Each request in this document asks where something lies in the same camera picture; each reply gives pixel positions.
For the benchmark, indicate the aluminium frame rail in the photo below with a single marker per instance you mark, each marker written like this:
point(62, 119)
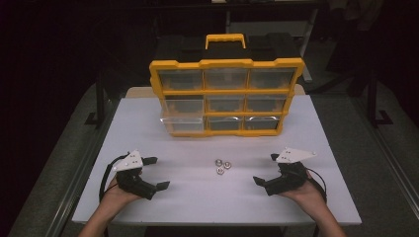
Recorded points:
point(79, 177)
point(388, 154)

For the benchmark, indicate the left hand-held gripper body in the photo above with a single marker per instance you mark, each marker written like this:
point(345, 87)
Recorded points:
point(135, 184)

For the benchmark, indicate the black metal stand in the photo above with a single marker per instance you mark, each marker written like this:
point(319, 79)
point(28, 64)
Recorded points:
point(374, 105)
point(99, 105)

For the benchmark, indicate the yellow black parts organizer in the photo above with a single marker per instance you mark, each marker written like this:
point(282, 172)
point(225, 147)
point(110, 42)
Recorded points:
point(227, 62)

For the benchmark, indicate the clear plastic drawer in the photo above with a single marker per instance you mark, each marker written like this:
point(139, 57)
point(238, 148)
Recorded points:
point(183, 125)

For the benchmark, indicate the silver hex nut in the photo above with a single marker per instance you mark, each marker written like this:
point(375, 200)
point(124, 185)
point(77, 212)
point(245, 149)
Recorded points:
point(220, 170)
point(218, 162)
point(227, 165)

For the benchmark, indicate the person's right hand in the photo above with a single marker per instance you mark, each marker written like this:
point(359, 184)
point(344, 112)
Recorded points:
point(303, 194)

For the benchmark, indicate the person's left hand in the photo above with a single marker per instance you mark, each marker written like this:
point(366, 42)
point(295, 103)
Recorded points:
point(115, 197)

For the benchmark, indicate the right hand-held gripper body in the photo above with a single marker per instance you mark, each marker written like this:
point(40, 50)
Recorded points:
point(286, 177)

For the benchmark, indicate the set of clear organizer bins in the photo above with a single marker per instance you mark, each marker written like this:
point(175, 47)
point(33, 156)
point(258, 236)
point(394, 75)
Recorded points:
point(225, 78)

